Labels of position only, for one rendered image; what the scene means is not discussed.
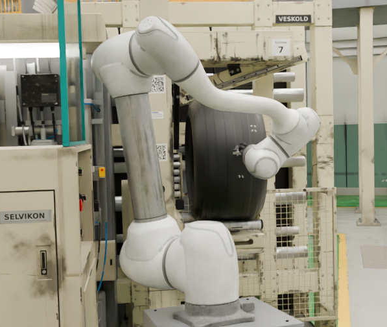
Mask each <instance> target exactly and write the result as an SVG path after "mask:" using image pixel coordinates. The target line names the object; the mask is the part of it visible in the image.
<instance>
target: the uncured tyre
mask: <svg viewBox="0 0 387 327"><path fill-rule="evenodd" d="M212 118H229V119H212ZM250 124H254V125H257V133H253V132H250ZM265 138H266V130H265V125H264V119H263V115H262V114H249V113H240V112H226V111H220V110H215V109H212V108H209V107H207V106H205V105H203V104H201V103H199V102H198V101H197V100H196V99H194V100H193V101H192V102H191V103H190V104H189V106H188V109H187V118H186V124H185V174H186V183H187V194H188V199H189V205H190V209H191V213H192V215H193V216H194V217H195V218H196V219H197V220H199V221H230V220H246V219H254V218H255V217H256V216H257V215H258V214H259V213H260V212H261V210H262V208H263V206H264V202H265V198H266V190H267V183H268V179H266V180H263V179H260V178H256V177H255V176H253V175H252V174H251V173H250V172H249V171H248V170H247V168H246V166H245V164H244V162H243V160H242V156H239V155H238V156H233V149H235V147H236V146H237V145H240V142H242V141H243V142H245V144H247V145H251V144H254V145H256V144H258V143H260V142H261V141H262V140H264V139H265ZM237 173H245V179H242V180H237Z"/></svg>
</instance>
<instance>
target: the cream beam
mask: <svg viewBox="0 0 387 327"><path fill-rule="evenodd" d="M179 32H180V33H181V34H182V35H183V37H184V38H185V39H186V40H187V41H188V42H189V44H190V45H191V47H192V48H193V50H194V52H195V53H196V55H197V57H198V58H199V60H200V62H201V64H202V66H203V67H227V64H241V65H263V64H287V63H289V62H291V61H293V60H294V31H293V30H231V31H179ZM272 39H290V56H272Z"/></svg>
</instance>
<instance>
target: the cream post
mask: <svg viewBox="0 0 387 327"><path fill-rule="evenodd" d="M138 3H139V23H140V22H141V21H142V20H144V19H145V18H147V17H150V16H158V17H160V18H162V19H164V20H165V21H168V22H169V23H170V18H169V0H138ZM164 76H165V93H149V94H148V96H149V101H150V109H151V113H152V112H163V119H152V122H153V126H154V134H155V139H156V144H160V143H167V161H159V167H160V171H161V179H162V184H163V192H164V196H165V204H166V209H167V215H170V216H171V217H172V218H173V219H174V215H175V197H174V153H173V133H172V86H171V79H170V78H168V76H166V74H164ZM147 289H148V309H154V308H165V307H171V306H177V305H178V290H177V289H172V290H169V289H156V288H151V287H147Z"/></svg>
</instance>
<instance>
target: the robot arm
mask: <svg viewBox="0 0 387 327"><path fill-rule="evenodd" d="M91 68H92V71H93V73H94V75H95V76H96V77H97V78H98V79H99V80H100V81H101V82H102V83H104V85H105V87H106V88H107V90H108V93H109V94H110V95H111V96H112V98H115V104H116V109H117V117H118V121H119V128H120V133H121V140H122V145H123V152H124V160H125V164H126V172H127V177H128V184H129V188H130V196H131V201H132V208H133V213H134V221H132V223H131V224H130V226H129V227H128V234H127V238H126V241H125V242H124V244H123V246H122V248H121V251H120V256H119V261H120V265H121V269H122V270H123V273H125V275H126V276H127V277H129V279H131V280H132V281H134V282H136V283H138V284H140V285H143V286H146V287H151V288H156V289H169V290H172V289H177V290H179V291H180V292H182V293H184V297H185V310H183V311H177V312H174V313H173V314H172V317H173V319H176V320H179V321H181V322H183V323H185V324H186V325H188V326H190V327H222V326H229V325H232V324H239V323H244V322H253V321H255V315H253V314H251V313H248V312H249V311H253V310H254V309H255V304H254V303H253V302H252V301H239V268H238V261H237V252H236V248H235V244H234V242H233V239H232V236H231V234H230V232H229V230H228V229H227V228H226V227H225V226H224V225H223V224H222V223H220V222H217V221H195V222H192V223H191V224H189V225H187V226H186V227H185V228H184V230H183V231H182V232H181V231H180V229H179V227H178V225H177V222H176V221H175V220H174V219H173V218H172V217H171V216H170V215H167V209H166V204H165V196H164V192H163V184H162V179H161V171H160V167H159V159H158V151H157V147H156V139H155V134H154V126H153V122H152V114H151V109H150V101H149V96H148V93H149V92H150V91H151V88H152V80H153V76H154V75H164V74H166V76H168V78H170V79H171V81H173V82H174V83H175V84H177V85H178V86H179V87H181V88H182V89H183V90H185V91H186V92H187V93H188V94H189V95H191V96H192V97H193V98H194V99H196V100H197V101H198V102H199V103H201V104H203V105H205V106H207V107H209V108H212V109H215V110H220V111H226V112H240V113H249V114H263V115H268V116H269V117H271V118H272V122H271V129H272V133H271V134H270V135H269V136H268V137H267V138H265V139H264V140H262V141H261V142H260V143H258V144H256V145H254V144H251V145H247V144H245V142H243V141H242V142H240V145H237V146H236V147H235V149H233V156H238V155H239V156H242V160H243V162H244V164H245V166H246V168H247V170H248V171H249V172H250V173H251V174H252V175H253V176H255V177H256V178H260V179H263V180H266V179H269V178H272V177H273V176H275V175H276V174H277V172H278V171H279V169H280V167H281V166H282V165H283V164H284V162H285V161H286V160H287V159H288V158H290V157H291V156H292V155H293V154H295V153H297V152H298V151H299V150H300V149H302V148H303V147H304V146H305V145H306V144H307V143H308V142H309V141H310V140H311V139H312V138H313V137H314V135H315V134H316V133H317V131H318V129H319V127H320V118H319V117H318V115H317V113H316V112H315V111H314V110H313V109H311V108H307V107H306V108H299V109H297V110H295V109H288V108H286V107H285V106H284V105H283V104H281V103H279V102H278V101H275V100H273V99H269V98H266V97H258V96H253V95H245V94H241V93H232V92H228V91H223V90H220V89H218V88H216V87H214V85H212V83H211V81H210V80H209V78H208V76H207V74H206V72H205V71H204V68H203V66H202V64H201V62H200V60H199V58H198V57H197V55H196V53H195V52H194V50H193V48H192V47H191V45H190V44H189V42H188V41H187V40H186V39H185V38H184V37H183V35H182V34H181V33H180V32H179V31H178V30H177V29H176V28H175V27H174V26H173V25H171V24H170V23H169V22H168V21H165V20H164V19H162V18H160V17H158V16H150V17H147V18H145V19H144V20H142V21H141V22H140V24H139V25H138V26H137V28H136V30H133V31H129V32H125V33H122V34H119V35H116V36H114V37H112V38H109V39H108V40H106V41H104V42H103V43H102V44H100V45H99V46H98V47H97V48H96V50H95V51H94V53H93V55H92V57H91Z"/></svg>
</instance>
